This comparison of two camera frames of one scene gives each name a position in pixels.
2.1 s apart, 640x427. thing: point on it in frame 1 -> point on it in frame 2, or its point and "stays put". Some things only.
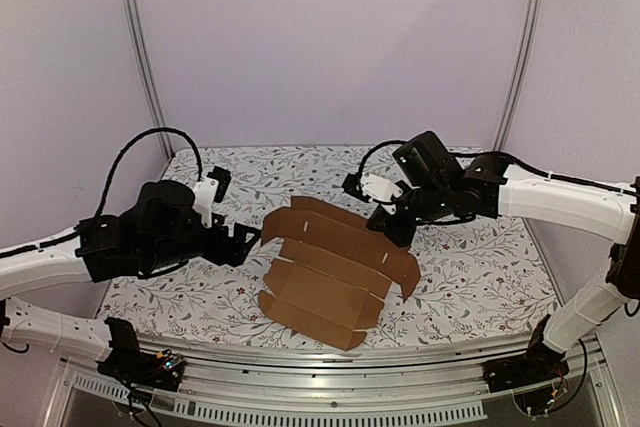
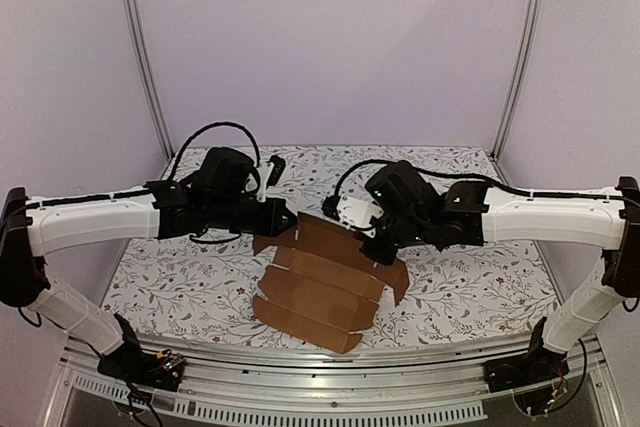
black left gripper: (237, 252) -> (271, 228)
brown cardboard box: (335, 273) stays put
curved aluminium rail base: (432, 386) stays put
